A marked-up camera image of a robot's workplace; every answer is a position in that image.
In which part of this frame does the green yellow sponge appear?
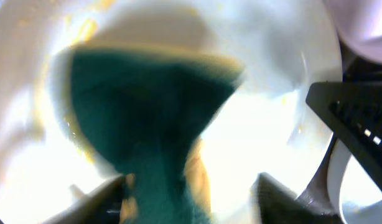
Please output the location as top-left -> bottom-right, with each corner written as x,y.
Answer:
50,44 -> 243,223

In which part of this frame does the pale green plate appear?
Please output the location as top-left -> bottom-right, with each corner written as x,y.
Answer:
327,140 -> 382,224

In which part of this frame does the brown serving tray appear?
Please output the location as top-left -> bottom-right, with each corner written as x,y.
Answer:
296,45 -> 382,218

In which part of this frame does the white plate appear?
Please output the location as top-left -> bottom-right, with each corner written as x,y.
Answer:
324,0 -> 382,64
0,0 -> 342,223

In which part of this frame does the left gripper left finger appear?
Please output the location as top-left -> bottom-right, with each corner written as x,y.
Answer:
44,175 -> 125,224

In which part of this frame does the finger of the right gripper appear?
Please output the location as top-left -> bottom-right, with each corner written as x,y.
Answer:
305,82 -> 382,192

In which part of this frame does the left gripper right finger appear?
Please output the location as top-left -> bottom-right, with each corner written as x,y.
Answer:
253,172 -> 342,224

